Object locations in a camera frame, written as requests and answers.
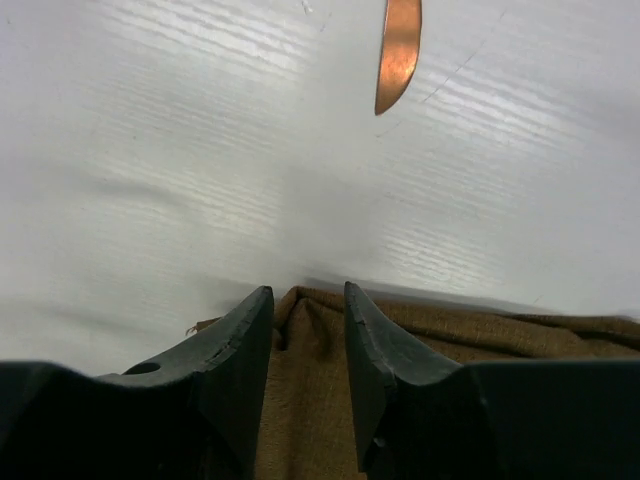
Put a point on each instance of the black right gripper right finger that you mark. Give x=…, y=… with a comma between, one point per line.
x=417, y=414

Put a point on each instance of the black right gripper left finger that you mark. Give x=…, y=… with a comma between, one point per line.
x=190, y=412

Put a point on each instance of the brown cloth napkin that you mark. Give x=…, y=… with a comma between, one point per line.
x=306, y=427

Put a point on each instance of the brown wooden knife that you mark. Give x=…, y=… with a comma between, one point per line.
x=400, y=48

